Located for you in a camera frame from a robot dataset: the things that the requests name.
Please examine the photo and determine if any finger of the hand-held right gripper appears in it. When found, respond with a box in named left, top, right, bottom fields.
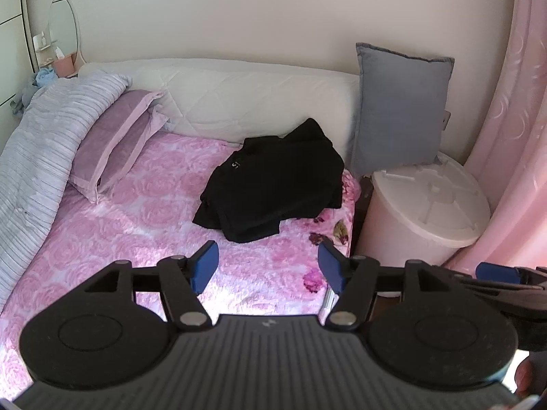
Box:
left=453, top=275, right=547, bottom=310
left=476, top=261, right=547, bottom=286

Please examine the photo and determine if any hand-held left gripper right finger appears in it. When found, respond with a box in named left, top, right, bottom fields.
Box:
left=318, top=239, right=475, bottom=331

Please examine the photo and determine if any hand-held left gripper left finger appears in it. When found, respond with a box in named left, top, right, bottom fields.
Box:
left=64, top=240, right=221, bottom=331

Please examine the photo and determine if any black garment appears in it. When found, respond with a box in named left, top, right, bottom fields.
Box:
left=192, top=117, right=346, bottom=243

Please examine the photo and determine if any person's right hand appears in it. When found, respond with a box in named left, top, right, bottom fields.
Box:
left=514, top=358, right=536, bottom=399

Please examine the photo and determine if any pink rose blanket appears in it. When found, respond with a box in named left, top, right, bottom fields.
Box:
left=0, top=132, right=362, bottom=342

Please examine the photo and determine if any white lidded plastic bucket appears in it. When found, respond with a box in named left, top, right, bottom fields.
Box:
left=355, top=151, right=492, bottom=297

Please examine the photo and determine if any purple pillow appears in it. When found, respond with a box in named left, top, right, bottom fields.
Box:
left=68, top=90, right=172, bottom=205

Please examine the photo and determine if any pink curtain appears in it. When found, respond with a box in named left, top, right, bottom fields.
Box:
left=442, top=0, right=547, bottom=275

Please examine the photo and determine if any grey cushion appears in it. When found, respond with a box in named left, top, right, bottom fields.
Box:
left=348, top=43, right=456, bottom=178

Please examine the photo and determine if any white quilted headboard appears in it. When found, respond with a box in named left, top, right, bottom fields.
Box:
left=77, top=57, right=362, bottom=167

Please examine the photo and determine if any striped lilac quilt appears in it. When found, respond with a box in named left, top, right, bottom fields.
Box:
left=0, top=72, right=133, bottom=308

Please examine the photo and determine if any pink container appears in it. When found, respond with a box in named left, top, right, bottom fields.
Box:
left=52, top=53, right=78, bottom=78

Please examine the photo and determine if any blue cloth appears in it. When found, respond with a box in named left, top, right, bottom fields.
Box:
left=11, top=68, right=57, bottom=116

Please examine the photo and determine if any small white shelf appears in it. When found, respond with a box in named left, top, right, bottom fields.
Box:
left=33, top=32, right=58, bottom=69

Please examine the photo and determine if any oval mirror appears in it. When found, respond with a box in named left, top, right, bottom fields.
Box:
left=48, top=0, right=82, bottom=65

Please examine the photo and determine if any white wardrobe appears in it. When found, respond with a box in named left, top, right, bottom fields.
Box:
left=0, top=0, right=40, bottom=137

